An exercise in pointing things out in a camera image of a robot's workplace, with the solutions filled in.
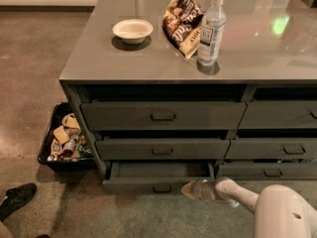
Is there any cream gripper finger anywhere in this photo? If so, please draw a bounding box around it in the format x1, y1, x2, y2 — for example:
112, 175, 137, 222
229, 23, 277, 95
181, 181, 196, 199

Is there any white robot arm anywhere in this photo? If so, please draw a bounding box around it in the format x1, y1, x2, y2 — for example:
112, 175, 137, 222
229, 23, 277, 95
181, 177, 317, 238

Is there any middle right grey drawer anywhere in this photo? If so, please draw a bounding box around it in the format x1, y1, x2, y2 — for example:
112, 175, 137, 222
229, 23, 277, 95
226, 138, 317, 160

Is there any grey drawer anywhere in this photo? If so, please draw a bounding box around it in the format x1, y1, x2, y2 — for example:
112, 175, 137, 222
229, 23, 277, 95
216, 163, 317, 180
95, 138, 230, 160
226, 138, 317, 160
80, 101, 246, 131
239, 101, 317, 129

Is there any bottom right grey drawer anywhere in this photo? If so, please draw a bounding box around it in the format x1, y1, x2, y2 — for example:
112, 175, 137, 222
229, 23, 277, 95
216, 163, 317, 180

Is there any middle left grey drawer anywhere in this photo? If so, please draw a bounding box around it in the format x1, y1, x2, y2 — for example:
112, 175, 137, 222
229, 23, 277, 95
95, 138, 230, 160

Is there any top right grey drawer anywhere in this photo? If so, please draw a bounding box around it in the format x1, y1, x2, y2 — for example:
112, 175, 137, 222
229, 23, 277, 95
239, 101, 317, 129

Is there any grey drawer cabinet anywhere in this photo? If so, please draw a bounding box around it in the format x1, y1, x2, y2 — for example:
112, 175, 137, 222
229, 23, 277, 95
60, 0, 317, 180

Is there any top left grey drawer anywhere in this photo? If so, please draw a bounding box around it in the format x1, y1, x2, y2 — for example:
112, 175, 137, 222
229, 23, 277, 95
80, 101, 246, 131

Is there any black bin of snacks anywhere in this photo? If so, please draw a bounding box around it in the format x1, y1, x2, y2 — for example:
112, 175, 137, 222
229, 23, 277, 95
38, 102, 96, 172

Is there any clear plastic water bottle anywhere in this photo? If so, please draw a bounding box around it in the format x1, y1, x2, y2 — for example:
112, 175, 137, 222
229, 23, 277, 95
198, 0, 226, 66

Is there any brown sea salt snack bag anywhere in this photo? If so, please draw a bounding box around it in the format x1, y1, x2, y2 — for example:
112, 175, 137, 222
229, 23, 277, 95
162, 0, 204, 59

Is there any white paper bowl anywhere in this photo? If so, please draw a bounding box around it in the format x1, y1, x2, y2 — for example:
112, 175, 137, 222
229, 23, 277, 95
112, 19, 153, 45

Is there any black shoe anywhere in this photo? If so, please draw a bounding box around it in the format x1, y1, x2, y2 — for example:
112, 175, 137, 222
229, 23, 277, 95
0, 182, 37, 222

